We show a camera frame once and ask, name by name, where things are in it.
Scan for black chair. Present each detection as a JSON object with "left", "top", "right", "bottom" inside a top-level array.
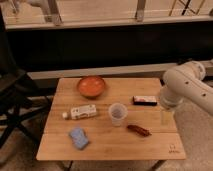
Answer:
[{"left": 0, "top": 8, "right": 51, "bottom": 149}]

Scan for wooden folding table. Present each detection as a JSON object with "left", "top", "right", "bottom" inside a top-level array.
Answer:
[{"left": 37, "top": 78, "right": 186, "bottom": 161}]

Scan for orange bowl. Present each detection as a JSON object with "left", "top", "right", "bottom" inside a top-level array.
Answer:
[{"left": 77, "top": 76, "right": 106, "bottom": 98}]

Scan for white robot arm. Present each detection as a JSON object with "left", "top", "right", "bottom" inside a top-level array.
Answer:
[{"left": 159, "top": 61, "right": 213, "bottom": 117}]

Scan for blue sponge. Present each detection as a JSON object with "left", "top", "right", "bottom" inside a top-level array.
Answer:
[{"left": 69, "top": 127, "right": 89, "bottom": 150}]

